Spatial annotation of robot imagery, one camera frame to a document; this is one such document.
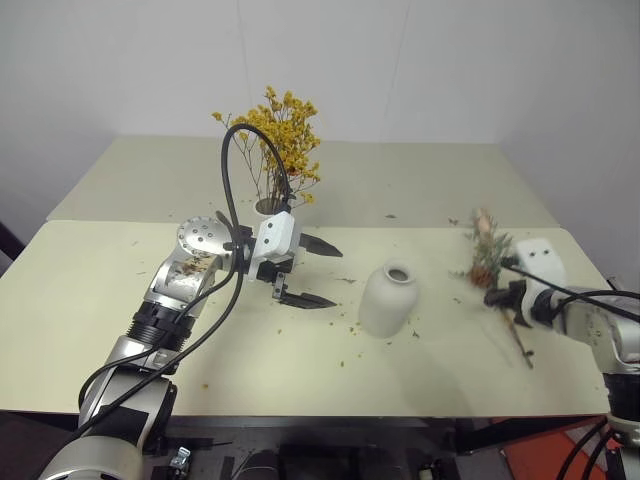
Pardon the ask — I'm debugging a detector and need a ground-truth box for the dried green brown flower bouquet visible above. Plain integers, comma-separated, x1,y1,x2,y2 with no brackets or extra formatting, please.
449,207,536,370

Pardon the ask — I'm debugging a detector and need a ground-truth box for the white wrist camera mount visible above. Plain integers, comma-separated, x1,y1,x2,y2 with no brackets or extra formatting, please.
512,238,570,321
247,210,304,284

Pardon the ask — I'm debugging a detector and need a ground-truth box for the yellow dried flower bouquet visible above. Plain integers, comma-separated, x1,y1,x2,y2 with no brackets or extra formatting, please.
210,85,322,214

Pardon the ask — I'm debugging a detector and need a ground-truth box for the dark chair edge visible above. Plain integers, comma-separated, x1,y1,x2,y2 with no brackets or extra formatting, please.
0,219,27,277

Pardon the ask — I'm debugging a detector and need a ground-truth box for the white vase holding yellow flowers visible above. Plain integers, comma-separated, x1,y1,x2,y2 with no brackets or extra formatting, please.
253,196,296,221

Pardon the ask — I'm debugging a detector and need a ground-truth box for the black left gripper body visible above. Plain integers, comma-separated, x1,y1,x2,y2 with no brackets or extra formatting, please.
255,228,307,301

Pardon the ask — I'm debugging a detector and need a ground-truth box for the red orange floor mat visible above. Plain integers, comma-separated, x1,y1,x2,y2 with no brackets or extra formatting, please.
499,417,626,480

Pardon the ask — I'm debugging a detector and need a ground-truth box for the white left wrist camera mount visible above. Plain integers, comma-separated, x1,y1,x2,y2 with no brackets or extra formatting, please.
247,210,304,284

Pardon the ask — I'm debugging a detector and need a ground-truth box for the black robot body cable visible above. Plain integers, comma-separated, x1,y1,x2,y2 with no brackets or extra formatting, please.
554,423,612,480
588,432,619,480

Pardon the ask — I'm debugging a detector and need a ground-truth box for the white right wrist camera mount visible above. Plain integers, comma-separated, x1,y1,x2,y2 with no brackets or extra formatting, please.
512,238,570,321

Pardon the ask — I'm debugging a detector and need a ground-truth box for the small metal clamp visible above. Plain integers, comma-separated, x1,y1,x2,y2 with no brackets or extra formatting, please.
169,446,194,471

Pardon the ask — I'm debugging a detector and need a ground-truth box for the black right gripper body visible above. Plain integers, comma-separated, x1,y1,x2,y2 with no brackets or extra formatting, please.
501,279,534,329

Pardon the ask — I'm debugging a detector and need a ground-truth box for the empty white ceramic vase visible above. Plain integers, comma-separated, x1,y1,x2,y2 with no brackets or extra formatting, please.
357,259,419,340

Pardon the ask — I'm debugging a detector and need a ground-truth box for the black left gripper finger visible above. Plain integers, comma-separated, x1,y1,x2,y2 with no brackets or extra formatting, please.
301,231,345,259
272,288,340,310

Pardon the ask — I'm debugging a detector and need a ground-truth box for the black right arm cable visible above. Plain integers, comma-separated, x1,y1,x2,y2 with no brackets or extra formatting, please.
501,257,640,324

